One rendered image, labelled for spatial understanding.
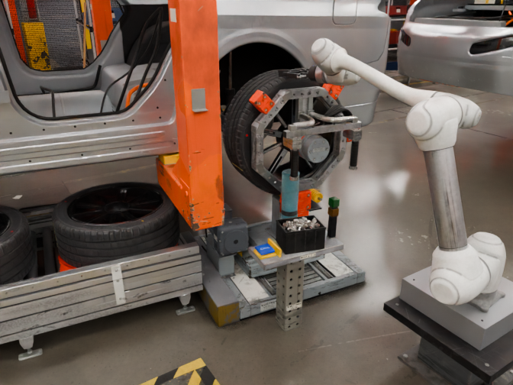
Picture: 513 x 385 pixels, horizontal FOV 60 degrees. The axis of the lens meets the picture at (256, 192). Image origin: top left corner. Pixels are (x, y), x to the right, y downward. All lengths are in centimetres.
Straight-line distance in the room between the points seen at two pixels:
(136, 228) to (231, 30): 115
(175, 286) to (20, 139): 103
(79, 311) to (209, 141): 101
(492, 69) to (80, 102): 334
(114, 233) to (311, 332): 109
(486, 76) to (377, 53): 163
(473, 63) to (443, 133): 286
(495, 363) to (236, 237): 131
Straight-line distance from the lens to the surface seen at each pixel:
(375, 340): 237
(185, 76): 191
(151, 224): 230
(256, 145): 220
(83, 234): 231
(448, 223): 174
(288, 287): 219
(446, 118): 167
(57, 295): 226
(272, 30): 263
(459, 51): 457
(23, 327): 233
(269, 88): 226
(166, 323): 243
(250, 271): 252
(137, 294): 232
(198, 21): 191
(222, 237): 241
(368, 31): 299
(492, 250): 193
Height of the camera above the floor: 152
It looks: 23 degrees down
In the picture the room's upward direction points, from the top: straight up
